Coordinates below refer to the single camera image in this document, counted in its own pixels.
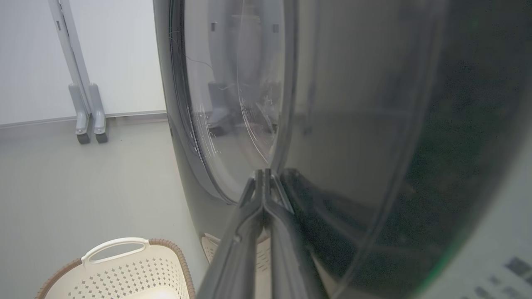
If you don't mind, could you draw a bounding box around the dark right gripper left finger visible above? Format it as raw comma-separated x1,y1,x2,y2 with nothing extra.
197,169,265,299

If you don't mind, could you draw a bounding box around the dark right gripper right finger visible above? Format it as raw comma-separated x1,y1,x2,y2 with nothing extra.
264,168,330,299

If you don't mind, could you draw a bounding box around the black round glass door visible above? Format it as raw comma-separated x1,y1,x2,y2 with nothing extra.
153,0,532,299

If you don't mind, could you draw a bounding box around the cream perforated laundry basket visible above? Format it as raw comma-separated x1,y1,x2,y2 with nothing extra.
35,238,196,299

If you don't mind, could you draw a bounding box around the white front-load washing machine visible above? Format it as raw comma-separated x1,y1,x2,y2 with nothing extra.
409,137,532,299

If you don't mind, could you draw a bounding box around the grey stand leg with caster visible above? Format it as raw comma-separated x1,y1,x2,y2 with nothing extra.
58,0,109,144
47,0,92,145

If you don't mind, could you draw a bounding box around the white partition panel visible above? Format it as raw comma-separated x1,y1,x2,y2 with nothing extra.
0,0,167,128

